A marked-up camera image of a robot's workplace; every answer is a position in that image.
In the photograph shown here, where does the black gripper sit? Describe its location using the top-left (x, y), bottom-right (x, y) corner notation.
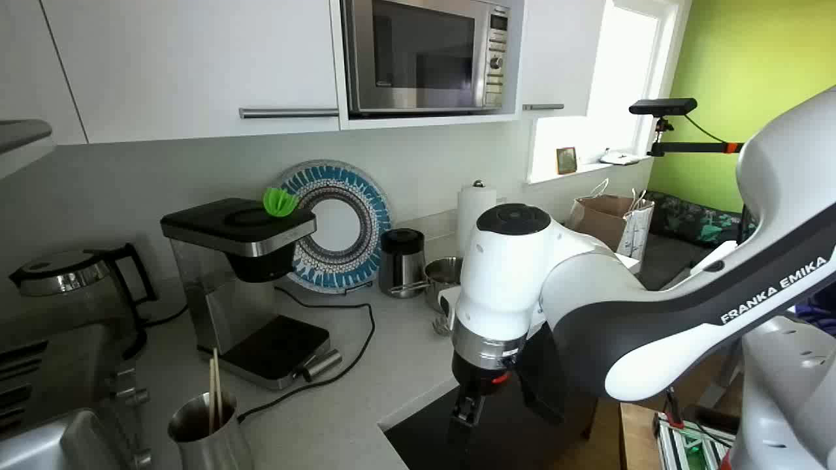
top-left (451, 359), bottom-right (519, 432)

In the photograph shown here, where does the white paper towel roll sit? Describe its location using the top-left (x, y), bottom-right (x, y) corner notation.
top-left (456, 182), bottom-right (502, 261)

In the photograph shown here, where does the dark lower cabinet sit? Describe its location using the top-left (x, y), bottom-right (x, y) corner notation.
top-left (383, 342), bottom-right (624, 470)

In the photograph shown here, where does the wooden board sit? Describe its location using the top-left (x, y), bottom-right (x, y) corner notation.
top-left (617, 399), bottom-right (677, 470)

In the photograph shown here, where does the blue white decorative plate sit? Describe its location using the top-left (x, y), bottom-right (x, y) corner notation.
top-left (272, 160), bottom-right (396, 299)

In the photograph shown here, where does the green white box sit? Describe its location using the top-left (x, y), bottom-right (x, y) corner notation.
top-left (650, 411), bottom-right (742, 470)

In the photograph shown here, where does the brown cardboard box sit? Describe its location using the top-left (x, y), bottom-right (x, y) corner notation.
top-left (569, 193), bottom-right (658, 269)

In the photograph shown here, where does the wooden chopstick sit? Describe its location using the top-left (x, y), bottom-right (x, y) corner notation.
top-left (205, 348), bottom-right (217, 437)
top-left (212, 348), bottom-right (229, 434)

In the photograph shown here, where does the steel utensil cup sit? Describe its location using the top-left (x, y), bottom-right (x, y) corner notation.
top-left (165, 389), bottom-right (256, 470)

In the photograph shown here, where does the green plastic lid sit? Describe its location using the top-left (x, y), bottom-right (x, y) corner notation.
top-left (263, 182), bottom-right (303, 219)

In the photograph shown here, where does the black steel coffee machine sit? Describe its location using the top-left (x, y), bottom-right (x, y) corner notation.
top-left (161, 195), bottom-right (346, 395)

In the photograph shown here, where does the white side table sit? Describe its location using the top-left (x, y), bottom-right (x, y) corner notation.
top-left (688, 237), bottom-right (746, 283)

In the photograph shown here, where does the small white sill object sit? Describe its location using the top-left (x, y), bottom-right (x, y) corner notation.
top-left (600, 147), bottom-right (645, 169)

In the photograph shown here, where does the dark patterned bench cushion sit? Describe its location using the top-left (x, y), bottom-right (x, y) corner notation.
top-left (650, 190), bottom-right (759, 253)

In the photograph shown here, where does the stainless steel microwave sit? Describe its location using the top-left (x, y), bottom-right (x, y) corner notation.
top-left (341, 0), bottom-right (519, 118)

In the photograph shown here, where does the blue cloth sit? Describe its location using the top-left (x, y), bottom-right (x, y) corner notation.
top-left (792, 283), bottom-right (836, 340)

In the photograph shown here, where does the white upper cabinet door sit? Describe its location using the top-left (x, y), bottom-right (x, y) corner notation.
top-left (521, 0), bottom-right (609, 120)
top-left (38, 0), bottom-right (346, 147)

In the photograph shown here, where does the black electric kettle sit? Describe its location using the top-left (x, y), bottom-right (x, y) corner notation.
top-left (5, 241), bottom-right (162, 361)

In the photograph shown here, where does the grey range hood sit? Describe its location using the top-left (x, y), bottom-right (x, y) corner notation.
top-left (0, 118), bottom-right (59, 182)

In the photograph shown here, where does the black wrist camera block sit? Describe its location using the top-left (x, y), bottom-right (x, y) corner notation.
top-left (519, 327), bottom-right (603, 428)

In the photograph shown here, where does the black power cable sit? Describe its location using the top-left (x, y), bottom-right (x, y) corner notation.
top-left (232, 284), bottom-right (380, 427)

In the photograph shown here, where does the red handled tool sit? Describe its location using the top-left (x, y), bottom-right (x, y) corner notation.
top-left (664, 395), bottom-right (688, 432)

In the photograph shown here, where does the small olive square frame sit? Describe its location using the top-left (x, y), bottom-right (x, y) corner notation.
top-left (554, 143), bottom-right (581, 177)

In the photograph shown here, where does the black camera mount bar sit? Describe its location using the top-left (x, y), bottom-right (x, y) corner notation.
top-left (645, 116), bottom-right (748, 160)

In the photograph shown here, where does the long steel cabinet handle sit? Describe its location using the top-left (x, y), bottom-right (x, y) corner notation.
top-left (238, 104), bottom-right (342, 124)

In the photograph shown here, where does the black stereo camera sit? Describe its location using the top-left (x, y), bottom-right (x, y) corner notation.
top-left (627, 94), bottom-right (701, 120)

